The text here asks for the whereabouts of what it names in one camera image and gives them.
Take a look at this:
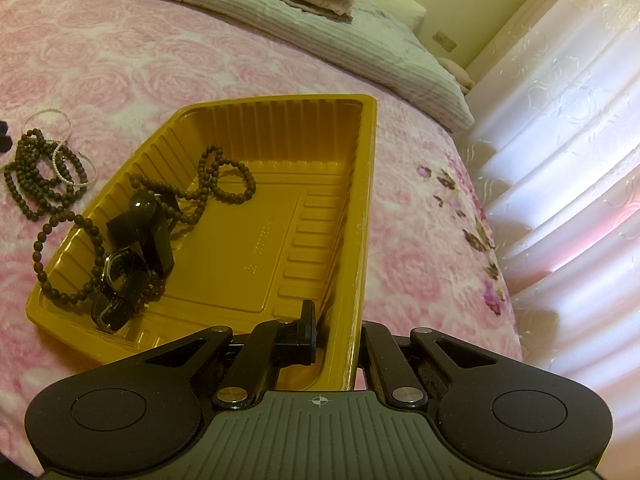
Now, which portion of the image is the yellow plastic tray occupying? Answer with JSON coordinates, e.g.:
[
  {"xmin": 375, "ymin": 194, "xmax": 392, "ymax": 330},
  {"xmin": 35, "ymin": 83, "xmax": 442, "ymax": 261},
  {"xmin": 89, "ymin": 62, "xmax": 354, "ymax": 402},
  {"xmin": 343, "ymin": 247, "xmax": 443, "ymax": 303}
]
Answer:
[{"xmin": 26, "ymin": 94, "xmax": 376, "ymax": 391}]

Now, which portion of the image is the brown bead bracelet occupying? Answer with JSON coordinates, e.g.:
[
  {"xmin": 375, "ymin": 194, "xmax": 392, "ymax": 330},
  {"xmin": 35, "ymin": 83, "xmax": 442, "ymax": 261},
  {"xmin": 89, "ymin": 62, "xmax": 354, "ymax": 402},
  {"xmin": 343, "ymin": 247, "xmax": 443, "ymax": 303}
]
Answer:
[{"xmin": 128, "ymin": 144, "xmax": 258, "ymax": 226}]

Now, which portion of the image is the black jewelry stand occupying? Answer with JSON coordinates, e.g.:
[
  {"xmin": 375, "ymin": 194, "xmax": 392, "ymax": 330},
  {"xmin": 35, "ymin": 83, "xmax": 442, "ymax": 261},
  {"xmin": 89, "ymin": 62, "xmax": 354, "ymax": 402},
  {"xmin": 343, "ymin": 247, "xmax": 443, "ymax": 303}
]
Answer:
[{"xmin": 106, "ymin": 191, "xmax": 174, "ymax": 278}]

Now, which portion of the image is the dark bead bracelet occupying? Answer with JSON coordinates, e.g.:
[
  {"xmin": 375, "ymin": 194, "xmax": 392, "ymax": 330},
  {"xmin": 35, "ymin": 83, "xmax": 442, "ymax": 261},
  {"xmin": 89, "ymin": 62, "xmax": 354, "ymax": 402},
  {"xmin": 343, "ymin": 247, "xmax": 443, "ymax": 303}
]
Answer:
[{"xmin": 31, "ymin": 209, "xmax": 108, "ymax": 307}]

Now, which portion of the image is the silver rhinestone bangle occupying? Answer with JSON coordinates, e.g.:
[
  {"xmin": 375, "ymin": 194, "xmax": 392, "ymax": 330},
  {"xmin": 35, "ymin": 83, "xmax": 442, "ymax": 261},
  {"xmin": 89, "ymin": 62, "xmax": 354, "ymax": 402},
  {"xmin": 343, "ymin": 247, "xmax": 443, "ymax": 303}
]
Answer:
[{"xmin": 50, "ymin": 141, "xmax": 99, "ymax": 188}]

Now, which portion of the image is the beige bundle beside bed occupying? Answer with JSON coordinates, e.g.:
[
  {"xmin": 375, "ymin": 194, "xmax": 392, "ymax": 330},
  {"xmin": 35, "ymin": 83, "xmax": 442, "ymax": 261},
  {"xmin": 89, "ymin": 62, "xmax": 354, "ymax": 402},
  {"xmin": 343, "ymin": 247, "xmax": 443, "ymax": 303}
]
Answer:
[{"xmin": 437, "ymin": 58, "xmax": 475, "ymax": 94}]

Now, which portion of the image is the white sheer curtain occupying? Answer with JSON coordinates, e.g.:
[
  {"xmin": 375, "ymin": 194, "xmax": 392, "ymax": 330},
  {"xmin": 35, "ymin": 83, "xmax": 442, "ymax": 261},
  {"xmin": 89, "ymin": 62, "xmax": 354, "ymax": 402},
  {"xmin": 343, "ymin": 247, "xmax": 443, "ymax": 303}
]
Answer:
[{"xmin": 457, "ymin": 0, "xmax": 639, "ymax": 479}]

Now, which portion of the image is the grey ribbed quilt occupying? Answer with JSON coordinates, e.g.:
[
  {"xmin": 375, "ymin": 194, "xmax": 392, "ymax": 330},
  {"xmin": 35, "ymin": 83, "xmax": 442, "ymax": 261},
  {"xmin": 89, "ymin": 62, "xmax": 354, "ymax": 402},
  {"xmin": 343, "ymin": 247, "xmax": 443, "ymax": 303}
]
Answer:
[{"xmin": 172, "ymin": 0, "xmax": 474, "ymax": 133}]

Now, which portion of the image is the pink floral fleece blanket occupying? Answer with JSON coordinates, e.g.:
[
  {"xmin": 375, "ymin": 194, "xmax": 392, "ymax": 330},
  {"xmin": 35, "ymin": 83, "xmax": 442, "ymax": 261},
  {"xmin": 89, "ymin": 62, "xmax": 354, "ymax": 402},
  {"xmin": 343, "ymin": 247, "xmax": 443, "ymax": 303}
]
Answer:
[{"xmin": 1, "ymin": 0, "xmax": 522, "ymax": 474}]

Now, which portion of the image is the long dark bead necklace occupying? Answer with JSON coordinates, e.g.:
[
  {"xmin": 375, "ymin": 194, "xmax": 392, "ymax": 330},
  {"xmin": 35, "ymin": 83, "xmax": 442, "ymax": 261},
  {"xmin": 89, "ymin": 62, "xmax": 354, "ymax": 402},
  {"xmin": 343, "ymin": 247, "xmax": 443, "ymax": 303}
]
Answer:
[{"xmin": 2, "ymin": 127, "xmax": 90, "ymax": 222}]

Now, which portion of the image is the white pearl bracelet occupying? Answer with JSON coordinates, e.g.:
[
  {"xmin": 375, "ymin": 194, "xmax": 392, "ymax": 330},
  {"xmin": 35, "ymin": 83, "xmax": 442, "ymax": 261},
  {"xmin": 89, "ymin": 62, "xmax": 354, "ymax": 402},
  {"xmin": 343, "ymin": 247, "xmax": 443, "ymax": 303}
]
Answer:
[{"xmin": 20, "ymin": 107, "xmax": 74, "ymax": 146}]

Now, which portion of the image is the wall power outlet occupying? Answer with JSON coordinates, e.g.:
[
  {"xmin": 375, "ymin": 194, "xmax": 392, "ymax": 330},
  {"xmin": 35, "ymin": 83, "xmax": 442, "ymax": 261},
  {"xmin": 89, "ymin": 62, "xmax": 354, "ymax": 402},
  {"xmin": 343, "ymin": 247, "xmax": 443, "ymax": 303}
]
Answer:
[{"xmin": 432, "ymin": 30, "xmax": 457, "ymax": 52}]

